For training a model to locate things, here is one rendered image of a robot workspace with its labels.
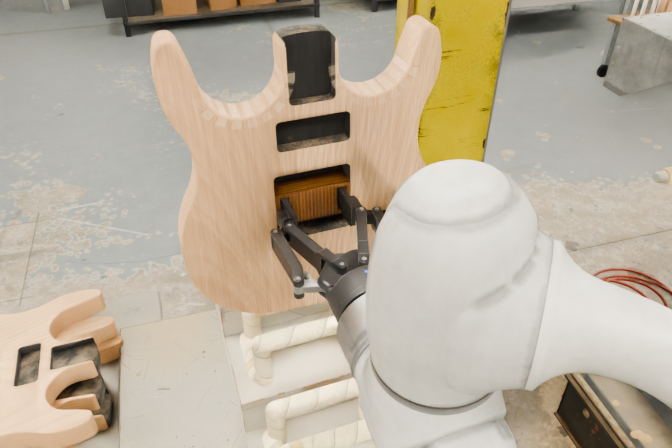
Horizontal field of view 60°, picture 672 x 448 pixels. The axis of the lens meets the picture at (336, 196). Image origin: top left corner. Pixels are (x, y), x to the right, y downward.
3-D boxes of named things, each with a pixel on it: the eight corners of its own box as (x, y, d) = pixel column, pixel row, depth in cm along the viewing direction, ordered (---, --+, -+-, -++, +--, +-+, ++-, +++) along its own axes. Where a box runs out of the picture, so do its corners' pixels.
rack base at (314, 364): (353, 331, 125) (354, 301, 120) (384, 393, 113) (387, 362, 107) (227, 367, 118) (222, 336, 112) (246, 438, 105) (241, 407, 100)
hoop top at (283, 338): (358, 317, 106) (359, 304, 104) (364, 330, 104) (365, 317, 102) (250, 346, 101) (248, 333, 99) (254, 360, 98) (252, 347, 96)
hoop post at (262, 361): (271, 369, 106) (267, 335, 101) (275, 383, 104) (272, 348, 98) (253, 374, 105) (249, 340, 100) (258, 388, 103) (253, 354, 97)
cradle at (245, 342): (255, 336, 112) (253, 325, 110) (270, 383, 103) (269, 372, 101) (237, 341, 111) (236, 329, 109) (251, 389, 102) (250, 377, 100)
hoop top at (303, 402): (373, 379, 104) (373, 367, 103) (379, 393, 102) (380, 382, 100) (264, 411, 100) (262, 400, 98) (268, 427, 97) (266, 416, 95)
